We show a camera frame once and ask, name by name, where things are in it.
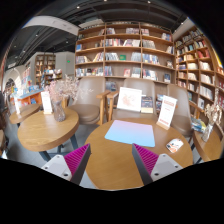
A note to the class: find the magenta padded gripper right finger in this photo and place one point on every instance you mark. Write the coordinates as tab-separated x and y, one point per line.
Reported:
152	166

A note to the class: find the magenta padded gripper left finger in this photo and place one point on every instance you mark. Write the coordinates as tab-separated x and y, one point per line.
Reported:
70	167

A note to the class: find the blue pink gradient mouse pad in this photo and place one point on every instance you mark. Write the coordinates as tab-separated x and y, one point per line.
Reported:
130	132

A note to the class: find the round wooden front table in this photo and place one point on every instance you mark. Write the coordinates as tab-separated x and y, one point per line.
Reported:
111	165

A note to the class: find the round wooden table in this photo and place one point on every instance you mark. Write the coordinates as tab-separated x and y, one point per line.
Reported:
111	165
40	132
209	150

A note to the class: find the round wooden left table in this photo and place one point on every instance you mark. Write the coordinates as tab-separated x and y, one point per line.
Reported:
40	132

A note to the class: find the beige armchair right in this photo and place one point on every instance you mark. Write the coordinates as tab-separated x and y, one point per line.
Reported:
181	120

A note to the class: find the beige armchair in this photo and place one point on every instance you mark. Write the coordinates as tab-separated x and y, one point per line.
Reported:
91	102
148	89
181	120

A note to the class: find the dark book on chair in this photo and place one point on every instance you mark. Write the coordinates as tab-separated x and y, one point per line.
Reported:
146	104

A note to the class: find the round wooden right table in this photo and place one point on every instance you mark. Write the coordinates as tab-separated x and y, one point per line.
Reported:
209	150

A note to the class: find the white orange table sign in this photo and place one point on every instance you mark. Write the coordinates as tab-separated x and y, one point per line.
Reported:
167	111

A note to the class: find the beige armchair left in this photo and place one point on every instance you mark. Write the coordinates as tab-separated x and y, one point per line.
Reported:
91	102

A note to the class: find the white picture book on chair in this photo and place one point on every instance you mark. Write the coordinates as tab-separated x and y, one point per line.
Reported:
129	99

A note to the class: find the small white left table sign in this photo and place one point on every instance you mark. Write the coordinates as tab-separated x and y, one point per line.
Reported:
46	102

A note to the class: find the small round far left table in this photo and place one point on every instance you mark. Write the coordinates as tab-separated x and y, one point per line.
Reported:
25	112

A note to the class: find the glass vase with dried flowers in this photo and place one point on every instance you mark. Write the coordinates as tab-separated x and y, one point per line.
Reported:
64	89

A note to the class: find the beige armchair middle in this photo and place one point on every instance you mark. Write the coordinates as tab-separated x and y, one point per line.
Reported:
148	89

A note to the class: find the glass vase right table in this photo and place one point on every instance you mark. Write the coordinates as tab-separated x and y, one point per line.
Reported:
214	114

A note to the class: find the orange blue display counter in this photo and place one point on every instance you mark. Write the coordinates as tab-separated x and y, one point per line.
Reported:
26	96

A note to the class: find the far left wooden bookshelf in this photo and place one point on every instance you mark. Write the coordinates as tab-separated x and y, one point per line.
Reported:
45	69

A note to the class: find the large wooden bookshelf centre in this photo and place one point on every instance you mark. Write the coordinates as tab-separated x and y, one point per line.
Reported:
119	50

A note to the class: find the wooden bookshelf right wall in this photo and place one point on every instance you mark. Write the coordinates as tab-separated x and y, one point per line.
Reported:
199	70

